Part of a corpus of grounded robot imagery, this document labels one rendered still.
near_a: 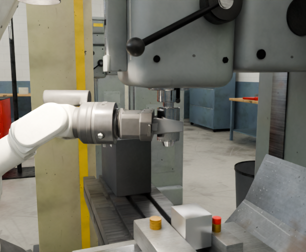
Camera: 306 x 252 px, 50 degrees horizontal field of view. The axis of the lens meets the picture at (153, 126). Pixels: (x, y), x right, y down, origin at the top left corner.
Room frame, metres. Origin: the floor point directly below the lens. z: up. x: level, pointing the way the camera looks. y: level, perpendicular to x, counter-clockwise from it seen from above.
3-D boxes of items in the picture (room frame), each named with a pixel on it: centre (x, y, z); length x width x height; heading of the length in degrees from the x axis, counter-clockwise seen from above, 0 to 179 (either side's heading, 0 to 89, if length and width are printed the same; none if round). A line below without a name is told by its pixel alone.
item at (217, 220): (0.56, -0.11, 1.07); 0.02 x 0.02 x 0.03
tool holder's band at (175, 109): (0.68, -0.03, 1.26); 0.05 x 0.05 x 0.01
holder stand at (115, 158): (1.14, 0.10, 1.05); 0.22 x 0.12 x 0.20; 21
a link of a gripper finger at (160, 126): (0.65, -0.03, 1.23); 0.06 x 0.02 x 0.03; 87
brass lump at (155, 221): (0.57, 0.00, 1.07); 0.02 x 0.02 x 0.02
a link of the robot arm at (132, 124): (0.69, 0.06, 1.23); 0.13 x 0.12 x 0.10; 177
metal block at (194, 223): (0.57, -0.07, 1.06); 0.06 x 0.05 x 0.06; 21
